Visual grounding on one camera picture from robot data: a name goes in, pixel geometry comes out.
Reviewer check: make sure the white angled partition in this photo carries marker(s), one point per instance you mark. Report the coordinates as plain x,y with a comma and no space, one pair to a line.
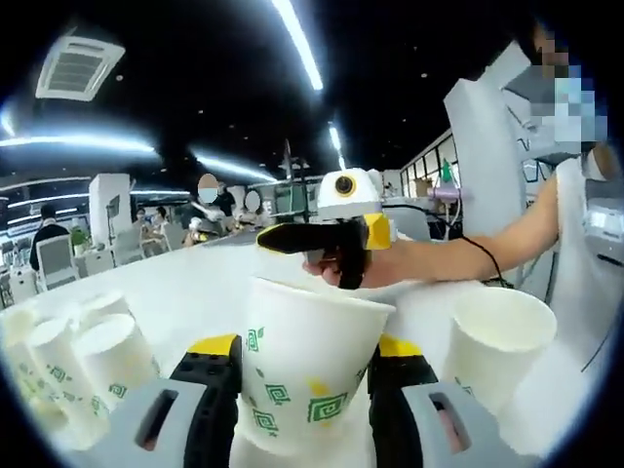
482,146

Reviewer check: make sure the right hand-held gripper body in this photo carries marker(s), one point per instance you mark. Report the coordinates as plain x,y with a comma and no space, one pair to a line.
351,195

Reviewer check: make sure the ceiling air conditioner unit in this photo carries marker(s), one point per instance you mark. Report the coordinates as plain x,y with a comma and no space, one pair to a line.
78,68

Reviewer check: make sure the white square pillar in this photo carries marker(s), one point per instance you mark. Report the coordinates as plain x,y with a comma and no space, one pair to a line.
102,219

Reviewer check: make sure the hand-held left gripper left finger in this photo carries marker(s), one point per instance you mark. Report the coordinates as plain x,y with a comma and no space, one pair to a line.
209,419

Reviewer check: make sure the white table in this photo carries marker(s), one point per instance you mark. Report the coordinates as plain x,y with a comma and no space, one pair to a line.
195,292

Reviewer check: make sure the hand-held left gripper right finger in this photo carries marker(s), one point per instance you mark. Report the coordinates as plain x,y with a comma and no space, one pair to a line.
404,424

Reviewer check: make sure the long curved ceiling light strip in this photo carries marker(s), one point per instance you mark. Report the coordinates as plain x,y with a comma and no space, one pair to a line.
300,49

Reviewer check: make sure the black tripod stand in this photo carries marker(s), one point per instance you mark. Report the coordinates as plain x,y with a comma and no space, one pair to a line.
288,166

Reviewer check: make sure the potted green plant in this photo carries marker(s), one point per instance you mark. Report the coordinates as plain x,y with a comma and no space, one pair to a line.
79,239

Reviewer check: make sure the grey mesh office chair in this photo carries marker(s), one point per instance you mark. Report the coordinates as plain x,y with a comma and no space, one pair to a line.
56,263

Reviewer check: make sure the purple device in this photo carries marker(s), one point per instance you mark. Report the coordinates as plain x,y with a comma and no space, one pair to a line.
448,195

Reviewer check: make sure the short ceiling light strip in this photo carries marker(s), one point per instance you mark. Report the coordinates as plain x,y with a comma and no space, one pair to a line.
335,139

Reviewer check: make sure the person's right hand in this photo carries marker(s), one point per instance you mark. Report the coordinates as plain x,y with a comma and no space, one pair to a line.
385,268

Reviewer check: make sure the white paper cup green print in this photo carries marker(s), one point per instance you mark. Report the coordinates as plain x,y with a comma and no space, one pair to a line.
302,351

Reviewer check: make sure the cluster of paper cups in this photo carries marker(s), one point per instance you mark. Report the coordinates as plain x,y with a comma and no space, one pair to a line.
97,361

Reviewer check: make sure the stack of nested paper cups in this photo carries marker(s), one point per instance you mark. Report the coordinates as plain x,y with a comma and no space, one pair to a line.
482,361

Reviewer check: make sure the grey worn chest device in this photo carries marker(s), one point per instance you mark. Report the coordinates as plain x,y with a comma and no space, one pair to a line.
604,219

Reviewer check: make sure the green hanging item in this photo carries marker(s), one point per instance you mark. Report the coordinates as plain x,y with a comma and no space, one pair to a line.
446,173

